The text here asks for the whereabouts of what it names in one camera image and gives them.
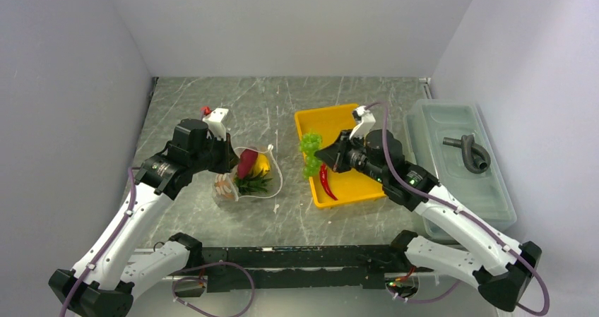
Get clear plastic storage box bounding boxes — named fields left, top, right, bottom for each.
left=403, top=100, right=517, bottom=231

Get clear dotted zip top bag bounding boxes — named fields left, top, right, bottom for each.
left=212, top=144, right=283, bottom=204

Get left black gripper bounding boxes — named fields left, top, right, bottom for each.
left=190, top=131, right=240, bottom=174

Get green toy grapes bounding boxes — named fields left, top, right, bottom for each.
left=299, top=131, right=322, bottom=179

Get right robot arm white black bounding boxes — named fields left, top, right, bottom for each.
left=314, top=130, right=542, bottom=312

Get red toy chili pepper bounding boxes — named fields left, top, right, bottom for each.
left=319, top=163, right=338, bottom=201

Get yellow toy pear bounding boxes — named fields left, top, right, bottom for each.
left=251, top=153, right=271, bottom=177

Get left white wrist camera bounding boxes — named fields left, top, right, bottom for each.
left=201, top=107, right=230, bottom=140

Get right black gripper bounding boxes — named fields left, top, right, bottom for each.
left=315, top=129, right=387, bottom=184

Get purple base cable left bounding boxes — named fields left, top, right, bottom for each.
left=171, top=261, right=256, bottom=317

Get grey corrugated hose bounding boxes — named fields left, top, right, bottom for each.
left=441, top=133, right=492, bottom=175

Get black base frame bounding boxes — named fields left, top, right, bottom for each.
left=173, top=244, right=415, bottom=293

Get yellow plastic tray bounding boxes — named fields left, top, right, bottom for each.
left=295, top=103, right=384, bottom=209

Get orange toy pineapple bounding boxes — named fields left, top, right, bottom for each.
left=213, top=174, right=271, bottom=201

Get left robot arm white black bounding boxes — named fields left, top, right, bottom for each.
left=49, top=109, right=239, bottom=316

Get purple toy eggplant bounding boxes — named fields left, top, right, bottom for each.
left=237, top=149, right=259, bottom=179

